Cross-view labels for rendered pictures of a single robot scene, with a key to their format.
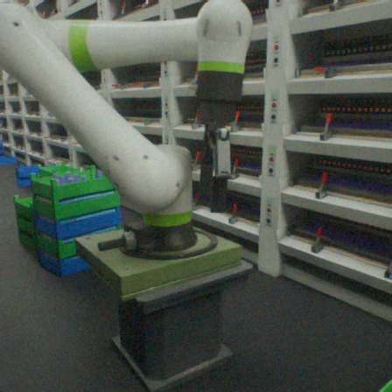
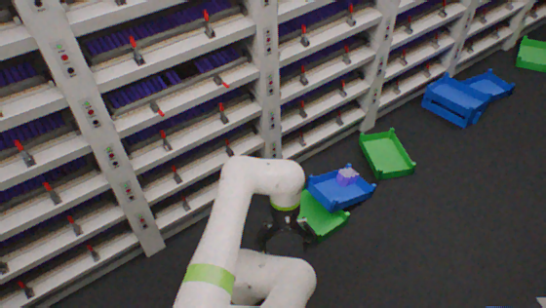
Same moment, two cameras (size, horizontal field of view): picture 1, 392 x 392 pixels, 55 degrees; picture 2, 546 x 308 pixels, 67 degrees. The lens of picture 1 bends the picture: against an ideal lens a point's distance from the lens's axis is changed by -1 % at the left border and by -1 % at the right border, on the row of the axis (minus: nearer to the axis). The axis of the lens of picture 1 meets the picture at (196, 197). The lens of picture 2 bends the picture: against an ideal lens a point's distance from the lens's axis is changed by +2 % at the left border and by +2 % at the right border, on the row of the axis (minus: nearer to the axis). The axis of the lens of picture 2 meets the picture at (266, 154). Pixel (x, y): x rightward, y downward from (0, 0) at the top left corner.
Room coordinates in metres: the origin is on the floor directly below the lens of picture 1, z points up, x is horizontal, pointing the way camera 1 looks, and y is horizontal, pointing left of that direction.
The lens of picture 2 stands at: (0.75, 0.68, 1.68)
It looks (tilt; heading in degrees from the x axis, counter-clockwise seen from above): 46 degrees down; 276
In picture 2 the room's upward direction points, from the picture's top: 4 degrees counter-clockwise
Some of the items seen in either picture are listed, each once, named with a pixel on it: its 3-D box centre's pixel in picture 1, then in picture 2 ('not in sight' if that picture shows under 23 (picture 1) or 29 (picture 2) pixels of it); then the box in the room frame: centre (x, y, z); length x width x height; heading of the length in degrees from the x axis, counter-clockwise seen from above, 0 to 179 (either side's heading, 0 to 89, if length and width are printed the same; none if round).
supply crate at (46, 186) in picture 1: (75, 180); not in sight; (1.55, 0.51, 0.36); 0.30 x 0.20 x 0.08; 137
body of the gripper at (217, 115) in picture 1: (216, 124); (285, 220); (0.79, -0.04, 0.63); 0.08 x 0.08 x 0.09
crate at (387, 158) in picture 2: not in sight; (385, 152); (0.26, -0.92, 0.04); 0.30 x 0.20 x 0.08; 104
